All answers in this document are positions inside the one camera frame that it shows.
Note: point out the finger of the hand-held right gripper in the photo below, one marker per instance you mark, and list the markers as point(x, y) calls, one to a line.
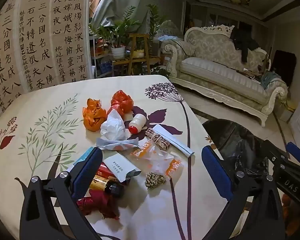
point(277, 155)
point(296, 152)

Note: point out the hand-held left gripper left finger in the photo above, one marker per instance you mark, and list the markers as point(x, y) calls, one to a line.
point(87, 170)

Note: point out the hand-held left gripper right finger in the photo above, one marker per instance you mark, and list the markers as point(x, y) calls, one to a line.
point(216, 170)

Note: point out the teal and white sachet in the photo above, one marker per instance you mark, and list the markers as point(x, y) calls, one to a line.
point(81, 158)

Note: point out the red packet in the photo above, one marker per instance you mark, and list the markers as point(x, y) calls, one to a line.
point(106, 171)

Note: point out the small brown glass bottle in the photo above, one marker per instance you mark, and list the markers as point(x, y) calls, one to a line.
point(107, 186)

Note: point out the trash bin with black bag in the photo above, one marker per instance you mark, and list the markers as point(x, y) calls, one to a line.
point(235, 142)

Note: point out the dark red wrapper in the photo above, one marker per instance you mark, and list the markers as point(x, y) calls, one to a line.
point(97, 203)

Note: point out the light blue wrapper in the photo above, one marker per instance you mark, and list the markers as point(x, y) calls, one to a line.
point(117, 145)

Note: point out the white plastic bag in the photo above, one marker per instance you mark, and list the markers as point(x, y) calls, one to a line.
point(113, 127)

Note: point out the white paper strip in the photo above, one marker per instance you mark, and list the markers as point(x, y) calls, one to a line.
point(175, 140)

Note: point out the orange plastic bag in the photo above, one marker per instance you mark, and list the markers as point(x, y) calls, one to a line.
point(93, 116)

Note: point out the orange and white snack packet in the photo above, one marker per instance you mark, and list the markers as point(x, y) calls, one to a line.
point(157, 158)

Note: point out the small white bottle red cap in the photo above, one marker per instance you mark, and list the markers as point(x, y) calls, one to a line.
point(137, 123)

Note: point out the red plastic bag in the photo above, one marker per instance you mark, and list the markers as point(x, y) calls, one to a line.
point(121, 102)

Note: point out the person's right forearm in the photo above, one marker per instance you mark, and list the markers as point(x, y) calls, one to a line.
point(296, 212)

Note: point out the floral tablecloth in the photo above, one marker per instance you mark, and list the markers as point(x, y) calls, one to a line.
point(52, 140)

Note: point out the green blanket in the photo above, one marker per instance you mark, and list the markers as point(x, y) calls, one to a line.
point(268, 80)

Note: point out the dark cabinet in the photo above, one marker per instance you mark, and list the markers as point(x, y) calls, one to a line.
point(285, 65)

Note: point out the ornate cream sofa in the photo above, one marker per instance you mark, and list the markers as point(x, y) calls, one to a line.
point(215, 75)

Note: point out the white metal rack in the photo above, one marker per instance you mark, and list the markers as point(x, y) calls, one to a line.
point(100, 60)

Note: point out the low green floor plant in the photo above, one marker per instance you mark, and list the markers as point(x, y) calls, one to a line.
point(161, 72)

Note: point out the black jacket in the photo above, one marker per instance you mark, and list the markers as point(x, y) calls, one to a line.
point(243, 42)

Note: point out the wooden plant stand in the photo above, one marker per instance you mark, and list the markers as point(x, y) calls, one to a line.
point(140, 61)

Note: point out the plant in white pot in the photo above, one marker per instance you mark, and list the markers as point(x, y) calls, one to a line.
point(118, 51)

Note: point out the small yellow bowl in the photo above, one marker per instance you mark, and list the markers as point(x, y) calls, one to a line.
point(139, 54)

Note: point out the ornate cream armchair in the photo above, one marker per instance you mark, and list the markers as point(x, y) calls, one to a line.
point(168, 28)

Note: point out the tall plant in dark pot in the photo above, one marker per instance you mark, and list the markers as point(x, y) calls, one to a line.
point(155, 25)

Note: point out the grey-green curtain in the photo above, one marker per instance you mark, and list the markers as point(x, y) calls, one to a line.
point(115, 2)

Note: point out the calligraphy wall scroll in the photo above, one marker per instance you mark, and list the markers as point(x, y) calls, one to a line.
point(40, 37)

